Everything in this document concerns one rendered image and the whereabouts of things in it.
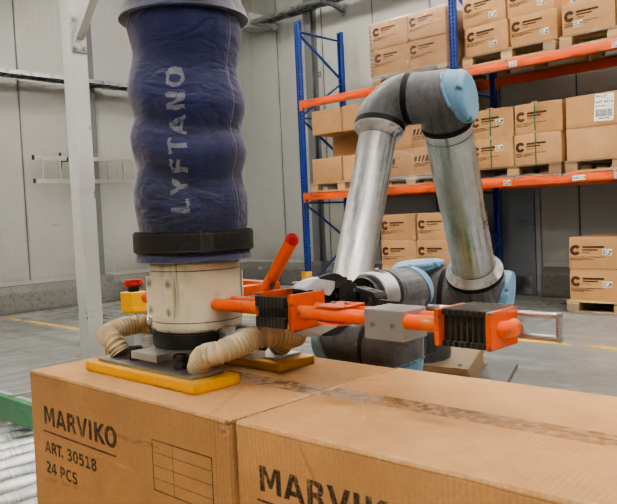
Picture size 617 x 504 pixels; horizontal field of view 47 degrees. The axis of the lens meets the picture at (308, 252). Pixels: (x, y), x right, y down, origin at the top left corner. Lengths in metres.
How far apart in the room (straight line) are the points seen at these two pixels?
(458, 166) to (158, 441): 0.91
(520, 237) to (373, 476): 9.49
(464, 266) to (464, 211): 0.18
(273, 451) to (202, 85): 0.65
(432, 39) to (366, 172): 8.14
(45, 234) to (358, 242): 10.23
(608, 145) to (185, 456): 7.69
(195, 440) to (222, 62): 0.66
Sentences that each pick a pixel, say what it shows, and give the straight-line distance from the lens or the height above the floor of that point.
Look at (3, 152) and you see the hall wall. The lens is 11.40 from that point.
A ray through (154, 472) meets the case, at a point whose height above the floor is 0.83.
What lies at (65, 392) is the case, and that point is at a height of 0.92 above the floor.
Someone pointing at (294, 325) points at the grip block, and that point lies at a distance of 1.13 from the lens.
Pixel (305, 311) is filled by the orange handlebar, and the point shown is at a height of 1.08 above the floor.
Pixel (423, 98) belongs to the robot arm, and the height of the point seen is 1.47.
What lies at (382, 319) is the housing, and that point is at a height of 1.07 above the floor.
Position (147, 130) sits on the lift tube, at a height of 1.39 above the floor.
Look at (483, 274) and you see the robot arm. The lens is 1.87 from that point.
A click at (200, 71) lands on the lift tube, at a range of 1.29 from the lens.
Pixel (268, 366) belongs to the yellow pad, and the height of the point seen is 0.95.
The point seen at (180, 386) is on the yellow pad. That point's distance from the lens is 1.20.
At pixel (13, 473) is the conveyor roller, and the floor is 0.54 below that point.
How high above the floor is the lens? 1.22
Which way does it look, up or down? 3 degrees down
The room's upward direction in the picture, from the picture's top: 3 degrees counter-clockwise
